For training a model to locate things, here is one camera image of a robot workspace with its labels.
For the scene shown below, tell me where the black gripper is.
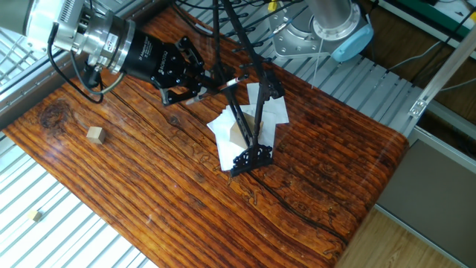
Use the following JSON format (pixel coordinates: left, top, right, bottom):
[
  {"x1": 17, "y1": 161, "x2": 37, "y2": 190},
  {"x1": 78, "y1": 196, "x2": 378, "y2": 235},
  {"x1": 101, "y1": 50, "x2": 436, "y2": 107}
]
[{"x1": 120, "y1": 27, "x2": 227, "y2": 106}]

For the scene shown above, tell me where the thin calligraphy brush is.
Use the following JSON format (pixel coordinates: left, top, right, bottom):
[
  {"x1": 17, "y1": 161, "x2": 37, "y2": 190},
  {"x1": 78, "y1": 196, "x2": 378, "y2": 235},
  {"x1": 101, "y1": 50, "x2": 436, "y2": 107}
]
[{"x1": 222, "y1": 77, "x2": 246, "y2": 89}]

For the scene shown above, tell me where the grey robot base column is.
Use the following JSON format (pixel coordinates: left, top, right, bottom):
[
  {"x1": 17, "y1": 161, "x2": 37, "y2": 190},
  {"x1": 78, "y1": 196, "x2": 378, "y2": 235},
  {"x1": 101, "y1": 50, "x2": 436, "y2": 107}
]
[{"x1": 306, "y1": 0, "x2": 361, "y2": 36}]

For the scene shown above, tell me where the black metal pen rack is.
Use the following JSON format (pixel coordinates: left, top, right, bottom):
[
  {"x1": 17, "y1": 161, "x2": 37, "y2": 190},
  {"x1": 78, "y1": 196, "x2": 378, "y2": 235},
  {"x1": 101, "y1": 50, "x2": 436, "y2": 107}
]
[{"x1": 199, "y1": 0, "x2": 289, "y2": 179}]

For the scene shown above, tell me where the white paper sheet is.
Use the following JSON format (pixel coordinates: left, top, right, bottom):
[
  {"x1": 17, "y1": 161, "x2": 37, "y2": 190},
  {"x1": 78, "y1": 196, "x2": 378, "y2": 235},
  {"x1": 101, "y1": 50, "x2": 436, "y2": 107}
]
[
  {"x1": 207, "y1": 109, "x2": 254, "y2": 150},
  {"x1": 217, "y1": 134, "x2": 277, "y2": 172},
  {"x1": 247, "y1": 81, "x2": 291, "y2": 126}
]

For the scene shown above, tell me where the large wooden block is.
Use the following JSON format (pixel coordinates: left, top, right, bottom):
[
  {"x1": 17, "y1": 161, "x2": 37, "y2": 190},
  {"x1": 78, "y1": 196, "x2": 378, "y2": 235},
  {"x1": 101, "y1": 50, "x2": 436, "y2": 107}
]
[{"x1": 229, "y1": 118, "x2": 261, "y2": 153}]

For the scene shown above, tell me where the small wooden cube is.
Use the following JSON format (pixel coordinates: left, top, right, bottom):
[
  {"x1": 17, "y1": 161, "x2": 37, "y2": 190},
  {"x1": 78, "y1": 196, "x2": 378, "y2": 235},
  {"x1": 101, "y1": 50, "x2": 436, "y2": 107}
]
[{"x1": 86, "y1": 126, "x2": 104, "y2": 144}]

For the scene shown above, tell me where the green board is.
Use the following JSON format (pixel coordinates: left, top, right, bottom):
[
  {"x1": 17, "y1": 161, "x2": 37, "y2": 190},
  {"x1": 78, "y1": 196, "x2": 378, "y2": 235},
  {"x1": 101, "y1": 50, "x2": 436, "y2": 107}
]
[{"x1": 427, "y1": 0, "x2": 476, "y2": 38}]

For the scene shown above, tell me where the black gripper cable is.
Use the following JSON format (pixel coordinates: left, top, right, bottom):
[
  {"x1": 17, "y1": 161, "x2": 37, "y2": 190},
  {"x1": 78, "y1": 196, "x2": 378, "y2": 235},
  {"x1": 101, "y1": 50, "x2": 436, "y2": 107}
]
[{"x1": 46, "y1": 22, "x2": 123, "y2": 105}]

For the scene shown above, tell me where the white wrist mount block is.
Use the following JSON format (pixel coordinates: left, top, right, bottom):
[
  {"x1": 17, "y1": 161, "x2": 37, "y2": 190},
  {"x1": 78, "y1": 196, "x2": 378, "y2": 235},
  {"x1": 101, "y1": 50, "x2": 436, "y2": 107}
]
[{"x1": 22, "y1": 0, "x2": 86, "y2": 54}]

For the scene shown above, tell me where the white aluminium frame post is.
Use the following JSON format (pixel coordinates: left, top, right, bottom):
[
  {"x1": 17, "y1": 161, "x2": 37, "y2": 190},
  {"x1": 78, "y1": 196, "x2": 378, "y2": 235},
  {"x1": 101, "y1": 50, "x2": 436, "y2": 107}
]
[{"x1": 407, "y1": 26, "x2": 476, "y2": 120}]

